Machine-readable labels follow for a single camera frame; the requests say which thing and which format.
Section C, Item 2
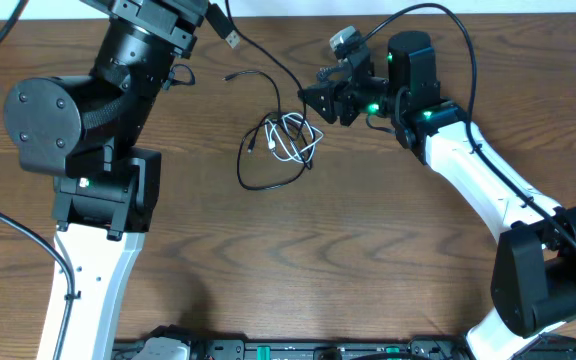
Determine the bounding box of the white usb cable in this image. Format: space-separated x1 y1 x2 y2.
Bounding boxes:
263 111 325 165

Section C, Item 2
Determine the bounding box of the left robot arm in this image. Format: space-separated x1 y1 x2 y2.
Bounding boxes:
4 0 225 359

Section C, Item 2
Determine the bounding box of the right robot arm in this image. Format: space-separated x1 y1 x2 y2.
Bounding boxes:
299 27 576 359

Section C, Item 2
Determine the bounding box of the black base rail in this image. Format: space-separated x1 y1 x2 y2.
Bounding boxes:
112 325 576 360

